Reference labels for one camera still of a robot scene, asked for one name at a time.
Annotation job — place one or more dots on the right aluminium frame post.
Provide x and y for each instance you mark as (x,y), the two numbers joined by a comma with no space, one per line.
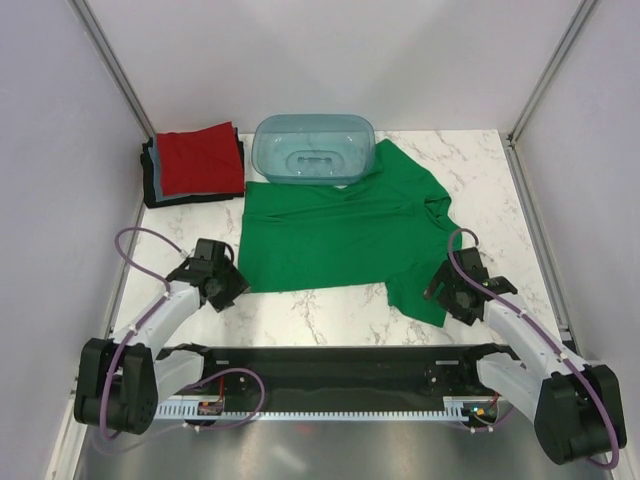
(569,38)

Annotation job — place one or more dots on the white slotted cable duct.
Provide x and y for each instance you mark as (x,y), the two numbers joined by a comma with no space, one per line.
(205,409)

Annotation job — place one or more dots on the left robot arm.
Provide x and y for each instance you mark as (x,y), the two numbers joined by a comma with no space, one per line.
(122,379)

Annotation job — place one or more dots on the red folded t shirt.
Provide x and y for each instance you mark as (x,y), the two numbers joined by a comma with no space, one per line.
(205,161)

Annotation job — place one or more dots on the teal plastic bin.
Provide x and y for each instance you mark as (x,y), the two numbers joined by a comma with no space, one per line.
(313,149)

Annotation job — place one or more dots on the blue folded t shirt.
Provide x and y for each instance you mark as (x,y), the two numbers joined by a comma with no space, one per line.
(160,170)

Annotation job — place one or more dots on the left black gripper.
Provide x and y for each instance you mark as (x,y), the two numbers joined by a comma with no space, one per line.
(237,285)

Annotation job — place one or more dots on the left aluminium frame post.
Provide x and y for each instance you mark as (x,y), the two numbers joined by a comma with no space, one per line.
(101,43)

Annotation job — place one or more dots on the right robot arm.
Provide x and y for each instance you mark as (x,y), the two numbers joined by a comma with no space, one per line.
(574,406)

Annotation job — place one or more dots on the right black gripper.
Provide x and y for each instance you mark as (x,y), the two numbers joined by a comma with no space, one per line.
(443,275)

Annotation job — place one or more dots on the green t shirt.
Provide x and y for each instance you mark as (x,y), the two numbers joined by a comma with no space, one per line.
(391,227)

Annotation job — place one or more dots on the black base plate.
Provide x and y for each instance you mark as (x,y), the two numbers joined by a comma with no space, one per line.
(337,376)

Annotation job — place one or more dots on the aluminium rail right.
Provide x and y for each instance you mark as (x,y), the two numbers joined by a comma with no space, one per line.
(596,373)

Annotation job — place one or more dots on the black folded t shirt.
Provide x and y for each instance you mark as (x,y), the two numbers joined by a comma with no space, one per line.
(154,198)

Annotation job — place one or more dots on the aluminium frame post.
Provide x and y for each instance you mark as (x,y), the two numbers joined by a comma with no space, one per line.
(101,43)
(569,38)

